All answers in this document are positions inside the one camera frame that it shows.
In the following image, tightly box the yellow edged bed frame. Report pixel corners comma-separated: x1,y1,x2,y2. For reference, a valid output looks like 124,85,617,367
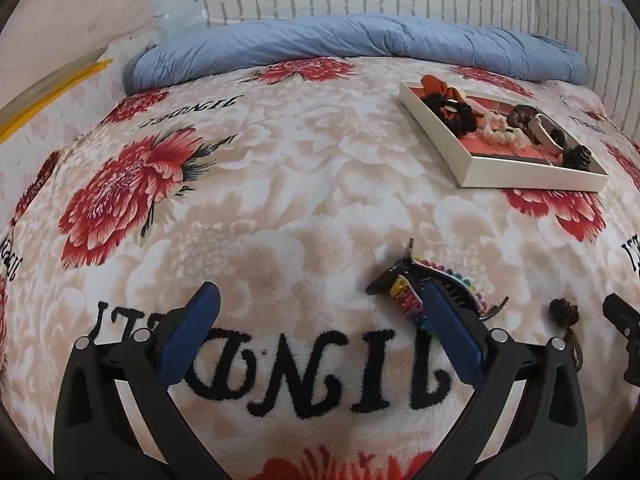
1,48,113,142

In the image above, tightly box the blue folded quilt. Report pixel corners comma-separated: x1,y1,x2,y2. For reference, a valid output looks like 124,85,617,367
122,13,588,94

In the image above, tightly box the brown wooden bead bracelet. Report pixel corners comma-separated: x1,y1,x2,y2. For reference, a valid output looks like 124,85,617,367
505,104,547,134

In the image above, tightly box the cream fluffy scrunchie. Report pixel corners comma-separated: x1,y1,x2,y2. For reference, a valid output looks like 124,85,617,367
480,112,532,150

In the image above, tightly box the black scrunchie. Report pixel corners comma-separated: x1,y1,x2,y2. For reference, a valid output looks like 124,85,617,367
422,93,477,139

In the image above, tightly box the floral plush bed blanket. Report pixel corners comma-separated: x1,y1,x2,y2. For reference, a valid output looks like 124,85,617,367
1,58,639,479

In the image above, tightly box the white strap wristwatch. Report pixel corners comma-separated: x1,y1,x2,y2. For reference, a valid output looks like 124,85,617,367
528,113,567,155

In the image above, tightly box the dark braided cord bracelet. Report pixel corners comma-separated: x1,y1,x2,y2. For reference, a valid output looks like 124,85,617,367
548,297,586,373

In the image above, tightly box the rainbow black claw clip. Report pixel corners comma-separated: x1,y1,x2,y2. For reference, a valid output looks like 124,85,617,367
366,238,509,335

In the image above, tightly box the rust orange scrunchie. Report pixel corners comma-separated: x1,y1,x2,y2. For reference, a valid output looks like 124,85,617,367
421,74,465,103

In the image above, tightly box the white tray brick pattern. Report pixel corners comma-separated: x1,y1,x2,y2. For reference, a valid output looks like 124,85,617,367
399,81,608,193

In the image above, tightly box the black claw hair clip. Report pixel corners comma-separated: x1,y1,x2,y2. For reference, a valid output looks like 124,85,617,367
562,144,592,171

